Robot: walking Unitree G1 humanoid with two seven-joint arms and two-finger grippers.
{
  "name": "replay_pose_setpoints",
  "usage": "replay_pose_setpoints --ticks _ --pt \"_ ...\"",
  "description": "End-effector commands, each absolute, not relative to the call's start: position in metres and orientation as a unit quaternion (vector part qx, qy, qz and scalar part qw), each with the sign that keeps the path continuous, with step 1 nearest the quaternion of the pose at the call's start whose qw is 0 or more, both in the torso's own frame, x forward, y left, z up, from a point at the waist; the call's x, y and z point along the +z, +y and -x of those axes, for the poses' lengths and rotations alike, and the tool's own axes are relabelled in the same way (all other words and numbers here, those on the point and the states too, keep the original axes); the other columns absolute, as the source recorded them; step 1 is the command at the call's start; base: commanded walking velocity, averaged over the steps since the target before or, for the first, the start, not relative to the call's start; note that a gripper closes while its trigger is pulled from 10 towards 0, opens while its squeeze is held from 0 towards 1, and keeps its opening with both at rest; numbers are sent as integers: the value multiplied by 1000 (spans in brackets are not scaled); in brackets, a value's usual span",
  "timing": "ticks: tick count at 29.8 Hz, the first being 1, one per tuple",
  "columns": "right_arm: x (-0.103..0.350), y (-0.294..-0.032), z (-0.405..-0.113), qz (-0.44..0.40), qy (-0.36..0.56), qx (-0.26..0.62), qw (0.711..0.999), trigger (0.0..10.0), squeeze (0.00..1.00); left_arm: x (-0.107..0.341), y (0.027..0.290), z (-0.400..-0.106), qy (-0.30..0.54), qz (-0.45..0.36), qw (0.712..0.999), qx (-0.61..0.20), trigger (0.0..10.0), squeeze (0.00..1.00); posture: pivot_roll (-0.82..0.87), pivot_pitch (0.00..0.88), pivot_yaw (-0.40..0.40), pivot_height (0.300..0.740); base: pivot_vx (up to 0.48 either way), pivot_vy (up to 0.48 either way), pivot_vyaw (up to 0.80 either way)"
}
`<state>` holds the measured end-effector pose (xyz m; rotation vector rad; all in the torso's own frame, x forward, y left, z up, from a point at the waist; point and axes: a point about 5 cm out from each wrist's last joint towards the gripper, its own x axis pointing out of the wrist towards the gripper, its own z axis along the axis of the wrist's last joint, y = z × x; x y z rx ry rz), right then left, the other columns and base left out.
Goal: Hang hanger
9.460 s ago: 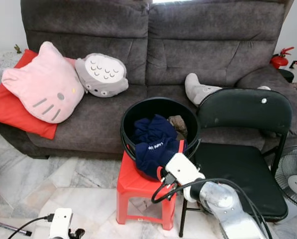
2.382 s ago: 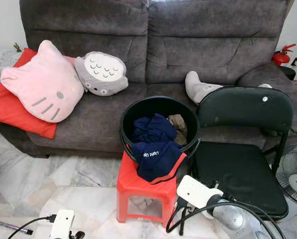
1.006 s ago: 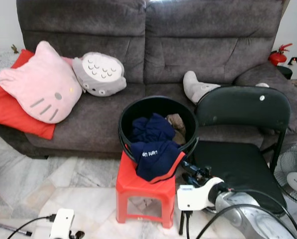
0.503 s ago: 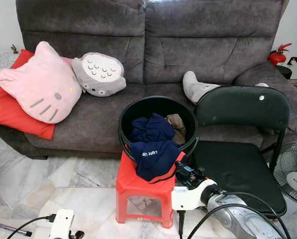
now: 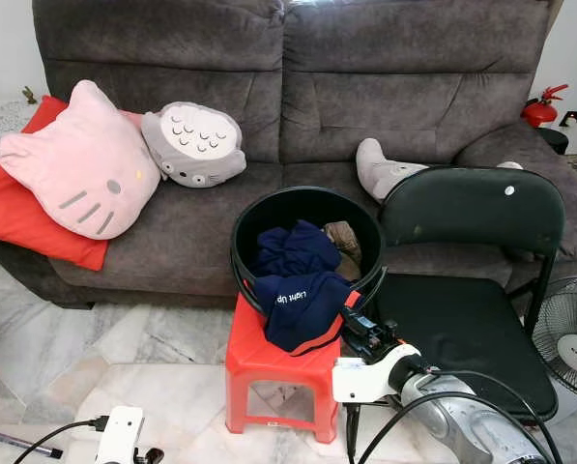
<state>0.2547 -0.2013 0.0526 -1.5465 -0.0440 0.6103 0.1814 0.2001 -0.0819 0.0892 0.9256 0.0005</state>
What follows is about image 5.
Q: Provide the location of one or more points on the grey round plush pillow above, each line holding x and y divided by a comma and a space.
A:
196, 145

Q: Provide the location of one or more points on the red plastic stool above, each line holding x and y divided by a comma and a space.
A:
269, 367

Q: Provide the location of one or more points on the red fire extinguisher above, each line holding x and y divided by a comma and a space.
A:
539, 113

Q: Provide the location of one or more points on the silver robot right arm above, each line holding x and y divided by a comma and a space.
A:
472, 425

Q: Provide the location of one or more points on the black plastic bucket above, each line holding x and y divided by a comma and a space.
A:
302, 203

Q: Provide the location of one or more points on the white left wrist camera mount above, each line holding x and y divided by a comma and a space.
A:
119, 437

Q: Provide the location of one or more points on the brown garment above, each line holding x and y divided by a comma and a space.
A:
344, 240

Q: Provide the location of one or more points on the red cushion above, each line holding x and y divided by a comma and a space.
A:
17, 222

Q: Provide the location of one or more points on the grey plush toy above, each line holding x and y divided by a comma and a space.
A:
389, 174

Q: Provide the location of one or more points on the navy garment red trim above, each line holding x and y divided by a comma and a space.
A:
302, 304

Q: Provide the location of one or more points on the standing fan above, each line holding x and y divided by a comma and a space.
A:
568, 338

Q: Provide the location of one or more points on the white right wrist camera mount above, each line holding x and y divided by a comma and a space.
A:
365, 379

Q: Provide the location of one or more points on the small bird figurine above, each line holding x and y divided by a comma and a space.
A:
28, 96

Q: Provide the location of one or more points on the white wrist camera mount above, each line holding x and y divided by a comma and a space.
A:
119, 437
365, 379

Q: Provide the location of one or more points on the side table white lace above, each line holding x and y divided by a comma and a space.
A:
3, 121

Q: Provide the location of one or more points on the pink cat face pillow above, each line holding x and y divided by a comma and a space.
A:
80, 169

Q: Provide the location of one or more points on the black folding chair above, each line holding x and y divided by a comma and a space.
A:
472, 213

